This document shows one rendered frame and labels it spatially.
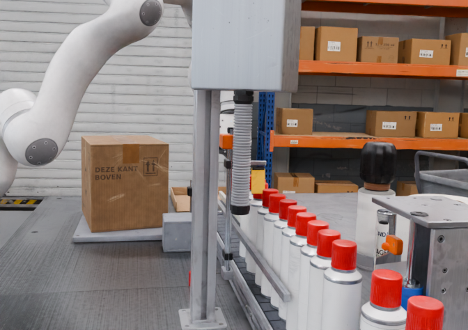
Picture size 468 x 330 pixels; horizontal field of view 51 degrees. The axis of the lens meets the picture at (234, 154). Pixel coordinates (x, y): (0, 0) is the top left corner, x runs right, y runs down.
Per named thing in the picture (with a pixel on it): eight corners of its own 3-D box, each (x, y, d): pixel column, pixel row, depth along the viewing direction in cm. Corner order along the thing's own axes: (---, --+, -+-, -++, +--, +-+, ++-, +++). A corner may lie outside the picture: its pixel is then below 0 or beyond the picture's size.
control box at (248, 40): (281, 91, 80) (286, -30, 77) (189, 89, 86) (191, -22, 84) (299, 92, 89) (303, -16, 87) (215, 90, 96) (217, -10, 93)
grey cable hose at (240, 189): (252, 215, 83) (256, 91, 81) (231, 216, 82) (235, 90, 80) (247, 210, 86) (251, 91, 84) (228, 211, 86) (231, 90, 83)
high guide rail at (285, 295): (290, 302, 79) (290, 294, 79) (283, 302, 79) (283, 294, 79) (203, 182, 184) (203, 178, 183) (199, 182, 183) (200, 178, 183)
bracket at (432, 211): (512, 226, 57) (513, 218, 57) (426, 228, 55) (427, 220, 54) (441, 200, 70) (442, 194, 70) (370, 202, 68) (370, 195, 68)
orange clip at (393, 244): (403, 255, 65) (404, 239, 65) (389, 256, 65) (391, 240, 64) (391, 248, 68) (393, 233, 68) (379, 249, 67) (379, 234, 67)
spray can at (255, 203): (269, 276, 109) (273, 185, 106) (246, 276, 109) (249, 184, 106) (268, 268, 114) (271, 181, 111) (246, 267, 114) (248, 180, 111)
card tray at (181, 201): (242, 211, 190) (243, 200, 190) (175, 211, 185) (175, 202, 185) (228, 195, 219) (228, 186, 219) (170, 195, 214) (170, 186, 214)
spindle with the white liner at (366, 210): (398, 271, 114) (407, 144, 110) (362, 273, 112) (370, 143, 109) (379, 258, 123) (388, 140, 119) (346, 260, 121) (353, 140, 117)
